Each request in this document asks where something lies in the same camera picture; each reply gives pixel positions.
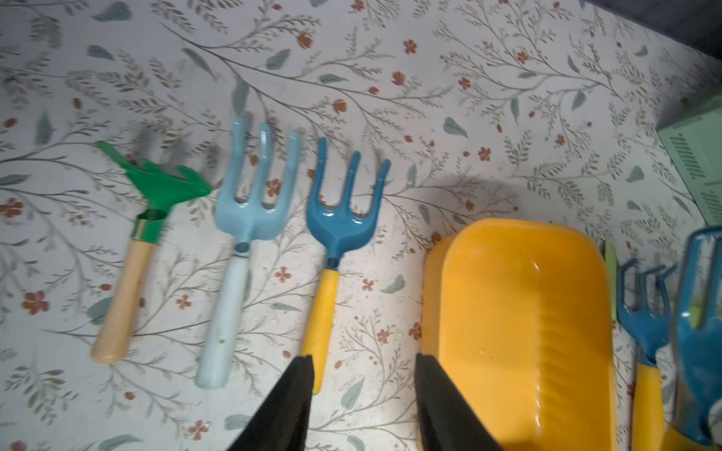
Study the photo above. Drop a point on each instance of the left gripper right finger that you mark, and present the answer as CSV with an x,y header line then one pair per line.
x,y
446,421

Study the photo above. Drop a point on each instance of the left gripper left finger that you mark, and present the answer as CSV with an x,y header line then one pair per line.
x,y
281,422

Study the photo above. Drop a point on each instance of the yellow plastic storage box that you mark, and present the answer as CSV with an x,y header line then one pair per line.
x,y
517,313

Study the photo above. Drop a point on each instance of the dark green rake wooden handle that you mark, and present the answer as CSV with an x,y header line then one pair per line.
x,y
162,191

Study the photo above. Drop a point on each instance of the light blue hand fork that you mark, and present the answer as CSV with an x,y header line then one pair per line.
x,y
247,222

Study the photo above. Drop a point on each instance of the blue hand fork yellow handle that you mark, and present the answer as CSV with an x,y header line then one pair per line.
x,y
648,323

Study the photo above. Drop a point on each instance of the mint green file organizer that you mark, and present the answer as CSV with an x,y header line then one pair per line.
x,y
693,142

